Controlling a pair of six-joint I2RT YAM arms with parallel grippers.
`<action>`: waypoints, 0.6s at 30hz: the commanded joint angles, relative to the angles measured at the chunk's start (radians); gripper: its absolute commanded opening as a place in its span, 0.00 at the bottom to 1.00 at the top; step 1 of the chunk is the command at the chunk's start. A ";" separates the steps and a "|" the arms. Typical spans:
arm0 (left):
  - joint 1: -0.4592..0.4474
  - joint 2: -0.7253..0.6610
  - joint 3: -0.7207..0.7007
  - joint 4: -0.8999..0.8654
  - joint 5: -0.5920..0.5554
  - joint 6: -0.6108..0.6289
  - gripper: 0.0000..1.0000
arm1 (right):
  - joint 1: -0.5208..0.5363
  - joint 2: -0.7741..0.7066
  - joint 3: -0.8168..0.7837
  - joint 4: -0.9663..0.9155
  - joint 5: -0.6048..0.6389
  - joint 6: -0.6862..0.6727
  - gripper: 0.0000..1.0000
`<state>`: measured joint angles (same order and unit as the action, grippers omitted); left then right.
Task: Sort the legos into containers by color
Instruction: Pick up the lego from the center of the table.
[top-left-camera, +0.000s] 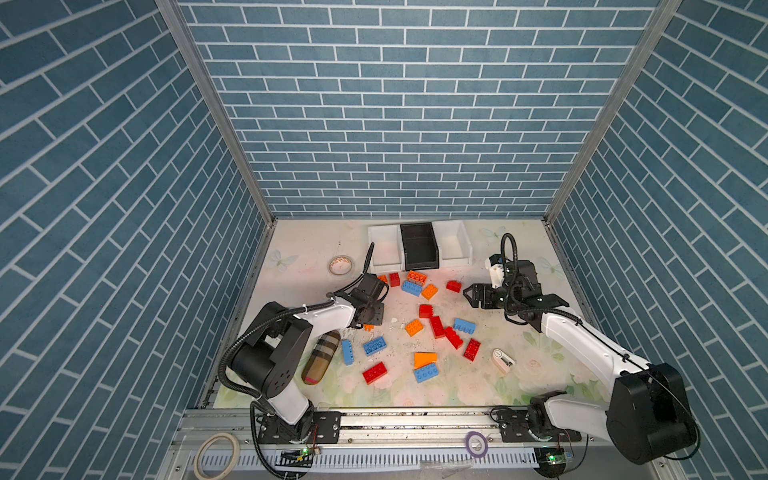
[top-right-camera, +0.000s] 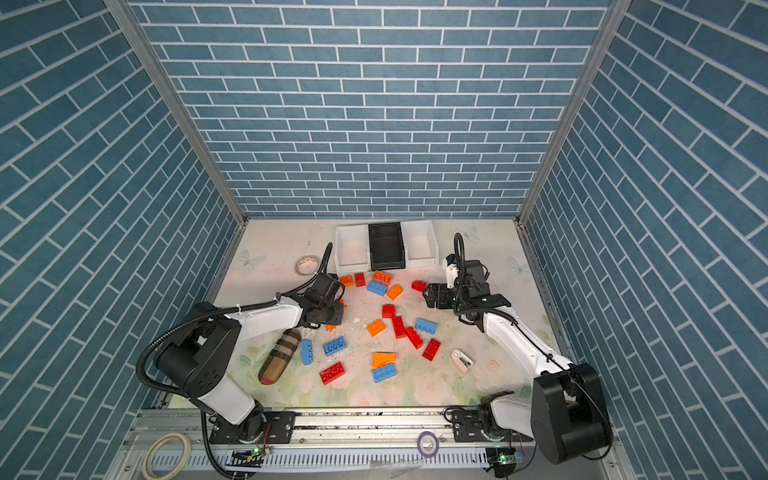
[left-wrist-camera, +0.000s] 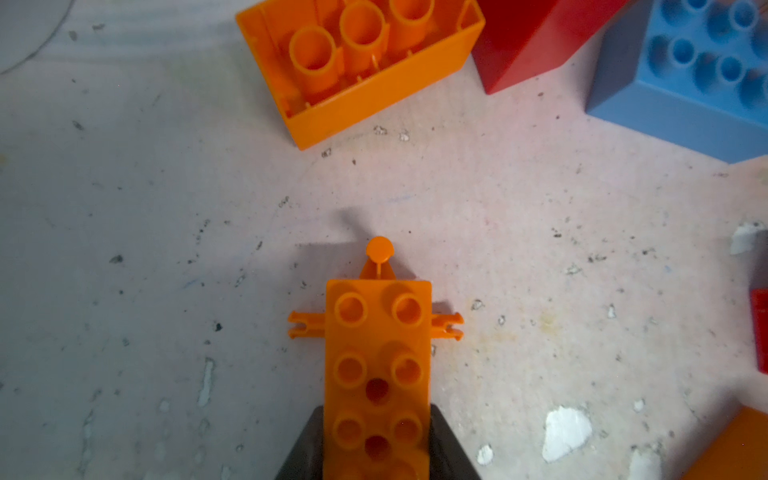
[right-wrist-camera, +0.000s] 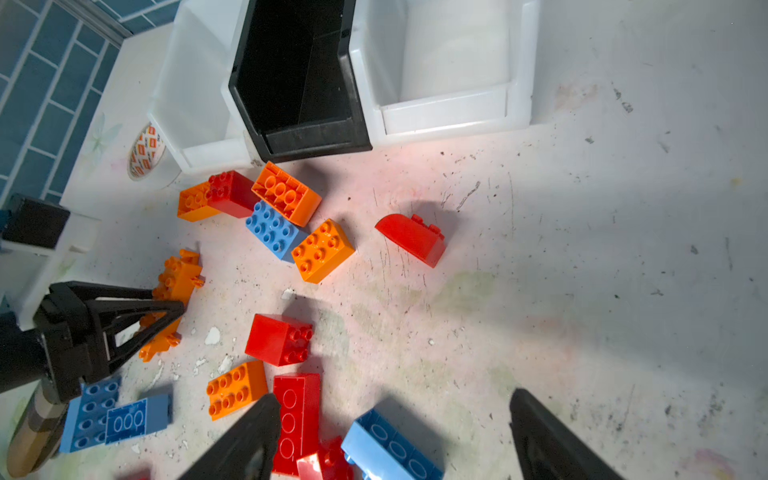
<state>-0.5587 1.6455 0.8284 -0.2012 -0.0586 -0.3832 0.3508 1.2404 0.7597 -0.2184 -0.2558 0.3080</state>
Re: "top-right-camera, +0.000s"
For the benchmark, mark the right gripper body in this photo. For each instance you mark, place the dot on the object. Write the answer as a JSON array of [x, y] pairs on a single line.
[[448, 298]]

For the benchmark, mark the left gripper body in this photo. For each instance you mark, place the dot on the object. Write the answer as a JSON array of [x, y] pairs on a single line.
[[331, 314]]

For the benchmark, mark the blue lego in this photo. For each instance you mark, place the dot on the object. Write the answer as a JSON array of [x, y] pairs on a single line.
[[377, 288], [425, 326], [334, 346], [307, 352], [384, 372]]

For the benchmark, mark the red lego diagonal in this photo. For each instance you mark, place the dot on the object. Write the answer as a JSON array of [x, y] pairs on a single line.
[[414, 338]]

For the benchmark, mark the blue lego bottom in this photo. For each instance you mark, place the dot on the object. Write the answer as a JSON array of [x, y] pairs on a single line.
[[384, 372]]

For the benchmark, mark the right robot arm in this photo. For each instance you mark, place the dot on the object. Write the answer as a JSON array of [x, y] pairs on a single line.
[[567, 414]]

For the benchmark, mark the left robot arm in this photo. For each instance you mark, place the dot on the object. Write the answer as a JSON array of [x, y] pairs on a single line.
[[194, 355]]

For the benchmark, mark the white tape roll on table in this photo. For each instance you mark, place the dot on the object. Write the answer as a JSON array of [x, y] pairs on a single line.
[[307, 265]]

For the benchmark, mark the red curved lego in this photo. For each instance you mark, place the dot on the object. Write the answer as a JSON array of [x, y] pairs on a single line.
[[419, 286]]

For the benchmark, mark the blue lego under orange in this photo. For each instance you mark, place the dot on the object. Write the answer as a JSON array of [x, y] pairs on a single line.
[[377, 288]]

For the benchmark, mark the orange lego center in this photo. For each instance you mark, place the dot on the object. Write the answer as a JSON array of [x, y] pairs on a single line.
[[376, 327]]

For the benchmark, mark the orange lego top stacked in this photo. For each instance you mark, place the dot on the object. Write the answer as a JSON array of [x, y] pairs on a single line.
[[381, 277]]

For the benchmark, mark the small red lego center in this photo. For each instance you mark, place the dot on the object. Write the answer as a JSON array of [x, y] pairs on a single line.
[[388, 311]]

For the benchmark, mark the white right bin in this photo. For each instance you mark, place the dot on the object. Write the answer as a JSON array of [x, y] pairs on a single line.
[[420, 243]]

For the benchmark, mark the white bin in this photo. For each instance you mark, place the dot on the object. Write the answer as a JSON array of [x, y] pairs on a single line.
[[352, 249], [420, 243]]

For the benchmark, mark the white left bin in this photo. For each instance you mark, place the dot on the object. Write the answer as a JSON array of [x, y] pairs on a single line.
[[352, 249]]

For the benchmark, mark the small orange lego square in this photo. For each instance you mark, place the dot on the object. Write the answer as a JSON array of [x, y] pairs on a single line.
[[394, 291]]

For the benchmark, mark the white pink small device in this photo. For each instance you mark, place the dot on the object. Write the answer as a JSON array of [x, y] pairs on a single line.
[[461, 360]]

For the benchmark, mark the long red lego center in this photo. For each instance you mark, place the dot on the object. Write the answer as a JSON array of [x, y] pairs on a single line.
[[398, 327]]

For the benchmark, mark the striped brown cylinder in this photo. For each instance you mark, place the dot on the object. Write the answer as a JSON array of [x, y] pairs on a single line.
[[279, 357]]

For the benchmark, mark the black middle bin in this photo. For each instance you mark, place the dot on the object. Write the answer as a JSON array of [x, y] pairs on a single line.
[[386, 245]]

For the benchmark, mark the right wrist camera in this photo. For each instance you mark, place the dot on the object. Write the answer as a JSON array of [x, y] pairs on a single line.
[[451, 270]]

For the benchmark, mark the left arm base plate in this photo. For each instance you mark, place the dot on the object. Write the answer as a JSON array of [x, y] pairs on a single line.
[[270, 427]]

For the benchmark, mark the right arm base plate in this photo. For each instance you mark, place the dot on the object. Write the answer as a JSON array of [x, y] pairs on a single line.
[[470, 426]]

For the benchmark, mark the aluminium rail frame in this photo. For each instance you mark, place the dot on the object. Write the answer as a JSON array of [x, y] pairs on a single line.
[[374, 443]]

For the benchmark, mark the tape roll on rail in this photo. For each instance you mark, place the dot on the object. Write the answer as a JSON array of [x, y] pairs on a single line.
[[167, 457]]

